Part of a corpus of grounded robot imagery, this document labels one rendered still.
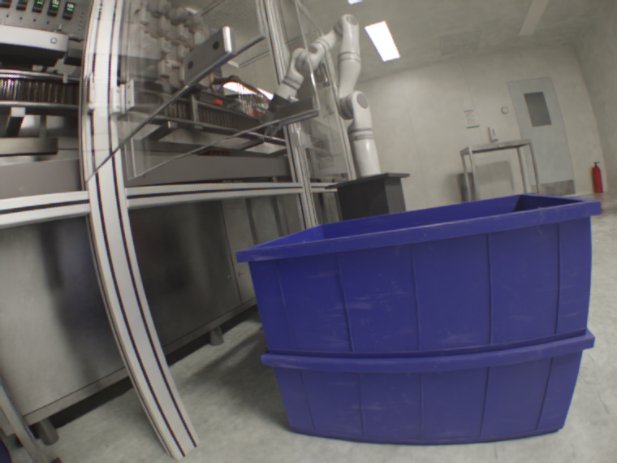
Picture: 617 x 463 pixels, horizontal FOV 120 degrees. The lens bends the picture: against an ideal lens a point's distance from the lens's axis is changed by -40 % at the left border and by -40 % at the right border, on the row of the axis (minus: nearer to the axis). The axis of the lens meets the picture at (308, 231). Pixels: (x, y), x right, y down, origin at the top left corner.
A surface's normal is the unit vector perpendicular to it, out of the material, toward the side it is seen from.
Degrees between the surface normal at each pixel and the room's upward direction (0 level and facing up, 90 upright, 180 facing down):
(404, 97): 90
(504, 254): 90
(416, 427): 90
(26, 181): 90
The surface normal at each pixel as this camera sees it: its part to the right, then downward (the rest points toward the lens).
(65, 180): 0.88, -0.13
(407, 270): -0.40, 0.14
